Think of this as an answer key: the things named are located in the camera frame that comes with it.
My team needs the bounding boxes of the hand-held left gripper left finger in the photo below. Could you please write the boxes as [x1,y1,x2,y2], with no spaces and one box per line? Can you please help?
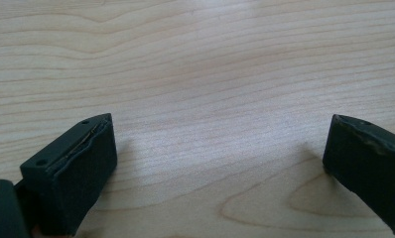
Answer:
[19,112,118,237]

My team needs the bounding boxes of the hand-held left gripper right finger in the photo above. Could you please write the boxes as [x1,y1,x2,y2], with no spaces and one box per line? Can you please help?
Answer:
[322,113,395,238]

